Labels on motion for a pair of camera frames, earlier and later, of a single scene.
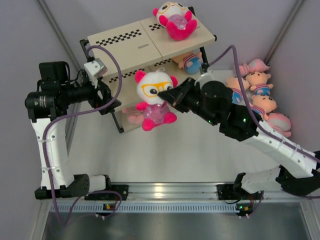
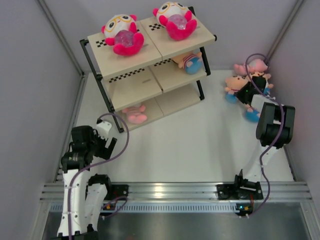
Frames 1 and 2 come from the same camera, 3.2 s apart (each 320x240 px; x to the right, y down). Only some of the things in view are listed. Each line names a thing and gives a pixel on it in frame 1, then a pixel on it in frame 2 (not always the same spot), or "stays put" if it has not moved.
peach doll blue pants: (233, 83) to (231, 98)
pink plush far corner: (255, 65) stays put
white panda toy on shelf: (176, 17) stays put
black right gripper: (177, 96) to (239, 94)
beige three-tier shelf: (142, 62) stays put
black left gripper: (95, 101) to (103, 151)
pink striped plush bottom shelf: (135, 116) stays put
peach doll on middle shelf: (191, 62) stays put
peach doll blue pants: (258, 80) stays put
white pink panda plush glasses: (156, 110) to (120, 31)
